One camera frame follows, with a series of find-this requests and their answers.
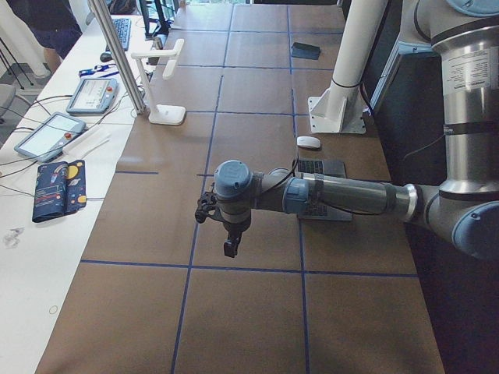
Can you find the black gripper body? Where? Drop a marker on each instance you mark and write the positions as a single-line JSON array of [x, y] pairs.
[[234, 230]]

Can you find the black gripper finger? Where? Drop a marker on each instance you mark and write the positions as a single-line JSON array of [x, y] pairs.
[[231, 244]]

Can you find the dark grey laptop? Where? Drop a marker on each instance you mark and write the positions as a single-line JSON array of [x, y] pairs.
[[316, 210]]

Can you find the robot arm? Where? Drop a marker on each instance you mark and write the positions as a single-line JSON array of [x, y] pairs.
[[429, 70]]

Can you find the white computer mouse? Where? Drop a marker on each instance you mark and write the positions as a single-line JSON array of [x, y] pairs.
[[308, 142]]

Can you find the black computer mouse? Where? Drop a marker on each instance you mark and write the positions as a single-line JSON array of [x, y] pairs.
[[106, 56]]

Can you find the dark grey mouse pad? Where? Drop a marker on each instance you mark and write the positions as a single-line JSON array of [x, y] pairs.
[[305, 51]]

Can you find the space themed blue booklet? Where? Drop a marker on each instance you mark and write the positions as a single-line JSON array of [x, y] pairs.
[[60, 190]]

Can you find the far teach pendant tablet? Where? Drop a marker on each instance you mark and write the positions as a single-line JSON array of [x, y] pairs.
[[93, 96]]

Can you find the teach pendant tablet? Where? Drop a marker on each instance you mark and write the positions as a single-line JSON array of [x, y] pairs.
[[46, 142], [93, 96]]

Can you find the near teach pendant tablet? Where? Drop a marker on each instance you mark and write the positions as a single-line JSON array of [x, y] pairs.
[[46, 142]]

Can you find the black keyboard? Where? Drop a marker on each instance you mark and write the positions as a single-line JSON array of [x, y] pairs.
[[123, 30]]

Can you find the white pedestal column mount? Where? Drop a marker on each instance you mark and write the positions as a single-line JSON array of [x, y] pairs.
[[340, 107]]

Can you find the aluminium frame post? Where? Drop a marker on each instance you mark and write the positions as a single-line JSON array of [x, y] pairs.
[[100, 11]]

